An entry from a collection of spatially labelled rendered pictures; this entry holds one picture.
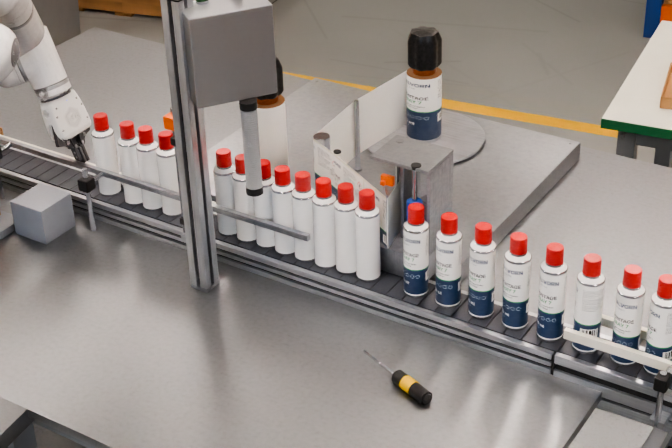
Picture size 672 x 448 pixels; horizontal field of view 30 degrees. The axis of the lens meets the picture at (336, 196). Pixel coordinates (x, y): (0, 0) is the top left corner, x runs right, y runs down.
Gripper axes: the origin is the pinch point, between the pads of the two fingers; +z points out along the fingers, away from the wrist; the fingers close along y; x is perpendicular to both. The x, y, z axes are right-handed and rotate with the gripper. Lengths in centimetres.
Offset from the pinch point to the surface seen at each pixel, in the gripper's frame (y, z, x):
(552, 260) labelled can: -2, 32, -118
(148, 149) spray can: -1.6, 0.5, -25.0
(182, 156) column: -17, -2, -51
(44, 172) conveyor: -0.8, 3.2, 14.7
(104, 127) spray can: -0.7, -5.9, -12.6
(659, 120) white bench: 114, 51, -92
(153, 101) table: 51, 5, 25
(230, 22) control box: -12, -26, -71
